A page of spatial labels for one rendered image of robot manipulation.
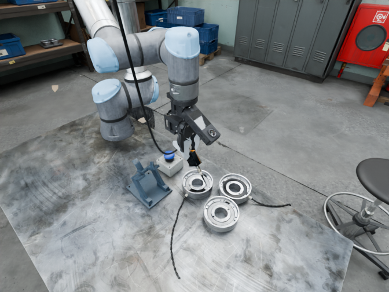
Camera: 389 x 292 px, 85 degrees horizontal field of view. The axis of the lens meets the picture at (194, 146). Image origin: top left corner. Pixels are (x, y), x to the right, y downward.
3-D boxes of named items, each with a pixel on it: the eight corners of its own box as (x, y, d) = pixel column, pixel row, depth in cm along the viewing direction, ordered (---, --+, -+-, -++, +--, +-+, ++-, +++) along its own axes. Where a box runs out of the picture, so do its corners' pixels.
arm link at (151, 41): (127, 28, 54) (143, 37, 47) (168, 23, 58) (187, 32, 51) (133, 59, 59) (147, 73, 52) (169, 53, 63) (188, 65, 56)
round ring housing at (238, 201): (212, 196, 71) (213, 188, 68) (227, 176, 78) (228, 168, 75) (241, 212, 67) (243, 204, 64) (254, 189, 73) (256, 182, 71)
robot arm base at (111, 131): (95, 132, 98) (88, 113, 92) (122, 118, 107) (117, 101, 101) (113, 145, 91) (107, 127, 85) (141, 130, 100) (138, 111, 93)
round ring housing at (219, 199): (227, 241, 59) (229, 234, 57) (196, 222, 64) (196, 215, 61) (243, 214, 66) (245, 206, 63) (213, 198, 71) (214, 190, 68)
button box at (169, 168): (183, 167, 82) (183, 157, 78) (170, 177, 77) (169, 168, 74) (168, 157, 85) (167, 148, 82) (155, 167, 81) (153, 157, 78)
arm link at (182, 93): (205, 79, 53) (182, 90, 48) (204, 95, 56) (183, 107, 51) (183, 70, 57) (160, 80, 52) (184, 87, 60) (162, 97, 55)
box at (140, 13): (150, 28, 418) (146, 1, 390) (128, 32, 387) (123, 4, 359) (136, 24, 439) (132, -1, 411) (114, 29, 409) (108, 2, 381)
